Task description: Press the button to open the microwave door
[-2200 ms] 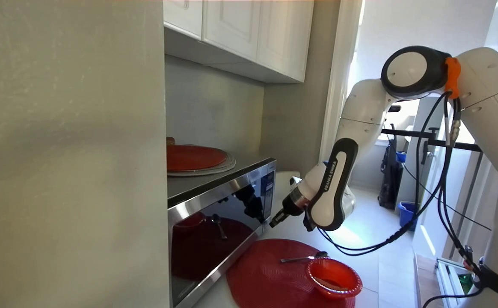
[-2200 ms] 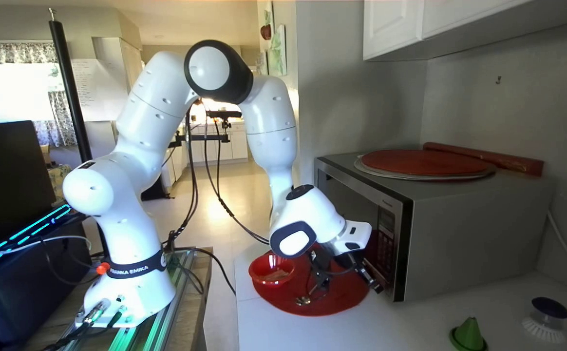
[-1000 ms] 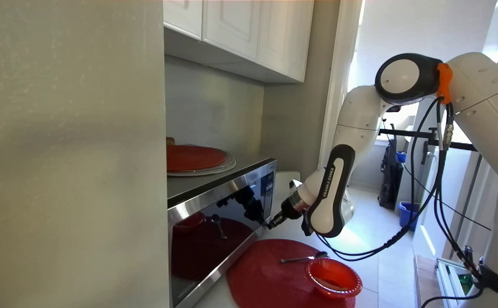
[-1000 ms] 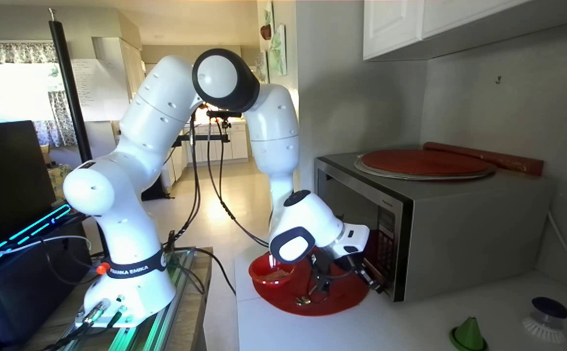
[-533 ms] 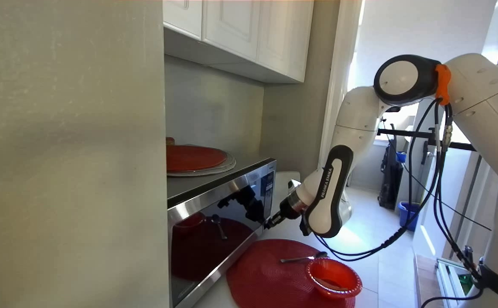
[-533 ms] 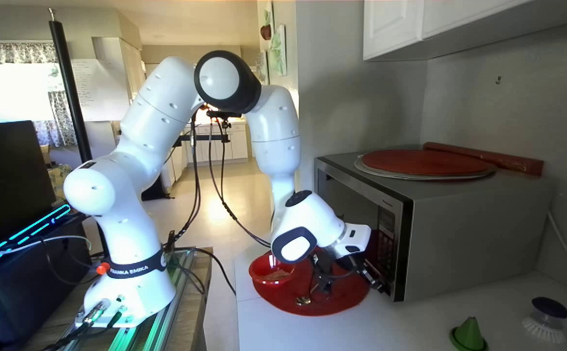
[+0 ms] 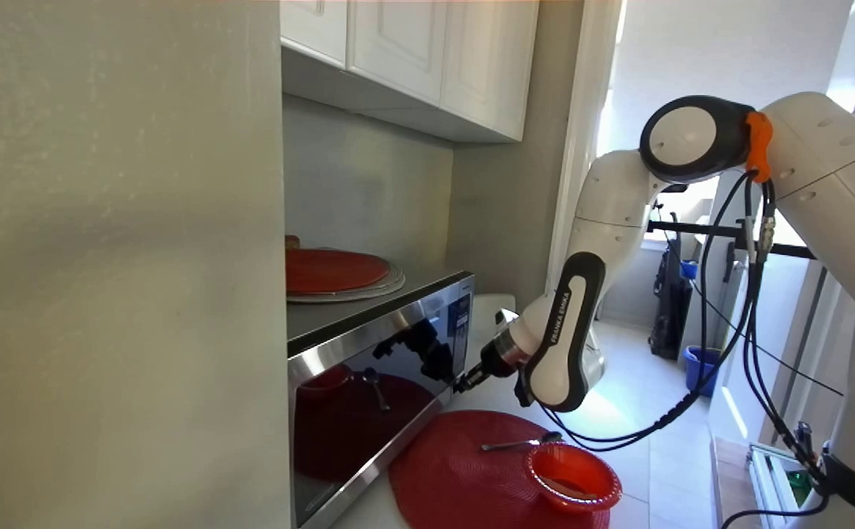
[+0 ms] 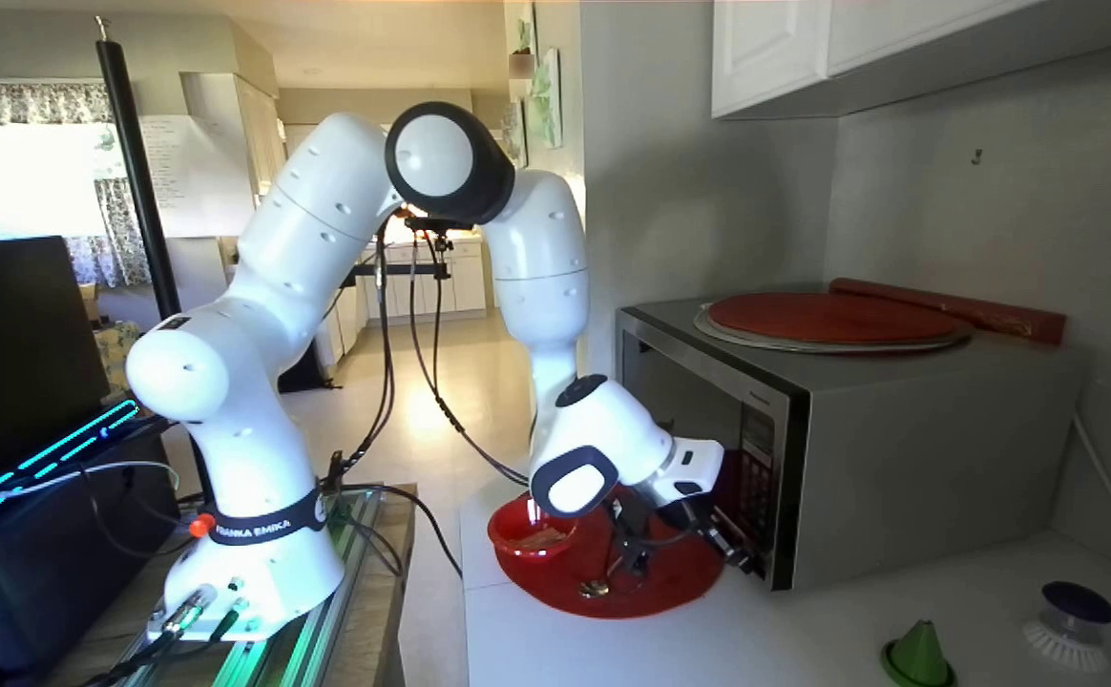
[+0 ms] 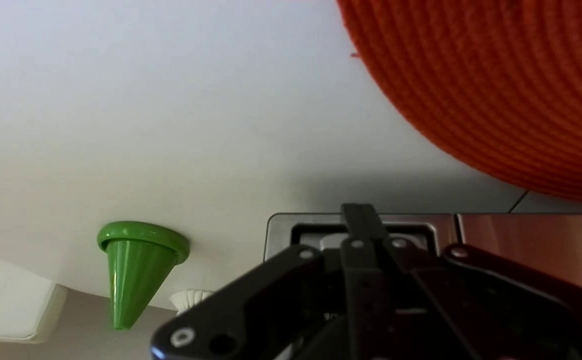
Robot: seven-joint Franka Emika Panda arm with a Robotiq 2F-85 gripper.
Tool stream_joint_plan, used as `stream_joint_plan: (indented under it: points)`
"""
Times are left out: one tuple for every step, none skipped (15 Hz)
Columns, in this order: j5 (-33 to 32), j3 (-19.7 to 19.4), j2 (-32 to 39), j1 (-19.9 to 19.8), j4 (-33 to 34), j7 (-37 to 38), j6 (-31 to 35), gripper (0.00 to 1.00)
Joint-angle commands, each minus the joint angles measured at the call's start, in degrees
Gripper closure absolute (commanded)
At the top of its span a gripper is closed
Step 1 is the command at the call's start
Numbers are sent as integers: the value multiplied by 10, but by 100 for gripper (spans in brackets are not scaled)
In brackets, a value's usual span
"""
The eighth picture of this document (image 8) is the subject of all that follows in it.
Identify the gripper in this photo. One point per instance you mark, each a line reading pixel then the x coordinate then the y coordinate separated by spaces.
pixel 691 520

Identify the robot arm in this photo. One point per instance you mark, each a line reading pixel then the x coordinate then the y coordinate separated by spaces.
pixel 269 286

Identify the microwave door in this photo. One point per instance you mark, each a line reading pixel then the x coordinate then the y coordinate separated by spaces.
pixel 684 401

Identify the microwave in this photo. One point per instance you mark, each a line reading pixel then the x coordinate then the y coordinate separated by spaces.
pixel 918 458

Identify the red plate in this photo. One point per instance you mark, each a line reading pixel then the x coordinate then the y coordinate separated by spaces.
pixel 670 582

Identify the metal spoon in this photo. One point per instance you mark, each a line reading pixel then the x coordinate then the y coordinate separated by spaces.
pixel 596 588

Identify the red bowl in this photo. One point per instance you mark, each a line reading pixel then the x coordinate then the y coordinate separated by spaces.
pixel 513 530

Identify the round red board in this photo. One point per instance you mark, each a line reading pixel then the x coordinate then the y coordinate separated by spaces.
pixel 832 317

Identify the green cone funnel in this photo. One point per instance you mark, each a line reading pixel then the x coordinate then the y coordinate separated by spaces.
pixel 918 654

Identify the round silver tray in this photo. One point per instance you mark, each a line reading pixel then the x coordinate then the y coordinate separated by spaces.
pixel 956 339

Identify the white kitchen cabinets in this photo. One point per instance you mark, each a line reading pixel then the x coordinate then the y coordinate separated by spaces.
pixel 465 277

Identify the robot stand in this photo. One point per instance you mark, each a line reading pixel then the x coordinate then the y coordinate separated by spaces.
pixel 365 611

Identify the long red box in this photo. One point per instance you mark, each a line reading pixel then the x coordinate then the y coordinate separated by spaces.
pixel 985 313

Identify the dish brush with purple top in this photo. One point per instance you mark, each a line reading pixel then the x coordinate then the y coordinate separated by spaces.
pixel 1071 620

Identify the white upper cabinet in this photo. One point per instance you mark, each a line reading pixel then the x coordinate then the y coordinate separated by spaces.
pixel 804 48

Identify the whiteboard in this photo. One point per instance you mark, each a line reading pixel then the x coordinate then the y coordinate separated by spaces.
pixel 198 176

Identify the black case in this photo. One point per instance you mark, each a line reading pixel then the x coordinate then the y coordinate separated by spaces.
pixel 50 582

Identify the black laptop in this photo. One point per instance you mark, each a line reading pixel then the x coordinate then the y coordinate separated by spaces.
pixel 11 353

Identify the window with floral curtains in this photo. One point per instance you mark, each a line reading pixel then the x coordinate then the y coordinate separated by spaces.
pixel 31 181

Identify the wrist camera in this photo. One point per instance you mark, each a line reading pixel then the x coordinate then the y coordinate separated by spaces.
pixel 628 534

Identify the camera on mount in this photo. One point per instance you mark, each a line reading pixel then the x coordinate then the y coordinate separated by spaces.
pixel 427 227

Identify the row of wall pictures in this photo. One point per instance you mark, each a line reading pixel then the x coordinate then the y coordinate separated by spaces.
pixel 544 95

